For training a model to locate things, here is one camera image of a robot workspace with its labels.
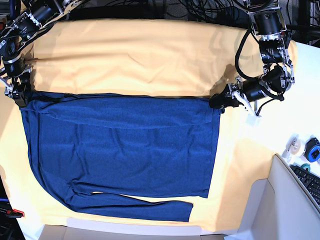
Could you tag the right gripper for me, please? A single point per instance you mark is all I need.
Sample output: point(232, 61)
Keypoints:
point(18, 88)

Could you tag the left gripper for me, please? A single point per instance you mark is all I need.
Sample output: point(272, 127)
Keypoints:
point(234, 91)

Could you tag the blue long-sleeve shirt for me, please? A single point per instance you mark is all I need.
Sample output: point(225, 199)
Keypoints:
point(122, 156)

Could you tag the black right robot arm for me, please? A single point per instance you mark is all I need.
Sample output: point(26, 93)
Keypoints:
point(35, 21)

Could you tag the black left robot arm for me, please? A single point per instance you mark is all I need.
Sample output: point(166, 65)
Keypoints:
point(267, 26)

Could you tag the yellow table cloth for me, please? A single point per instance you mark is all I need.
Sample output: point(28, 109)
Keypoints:
point(144, 57)

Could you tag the white tape dispenser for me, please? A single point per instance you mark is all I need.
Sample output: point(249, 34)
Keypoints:
point(294, 149)

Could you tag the blue black tape roll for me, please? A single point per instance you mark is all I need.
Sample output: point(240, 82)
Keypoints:
point(312, 150)

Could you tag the small teal tape roll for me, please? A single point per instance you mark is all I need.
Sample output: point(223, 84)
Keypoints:
point(306, 167)

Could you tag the red clamp bottom left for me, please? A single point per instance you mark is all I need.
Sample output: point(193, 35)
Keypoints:
point(14, 214)

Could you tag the black keyboard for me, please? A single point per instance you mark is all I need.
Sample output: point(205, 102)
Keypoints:
point(309, 180)

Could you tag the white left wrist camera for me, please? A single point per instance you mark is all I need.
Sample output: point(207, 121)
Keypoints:
point(253, 120)

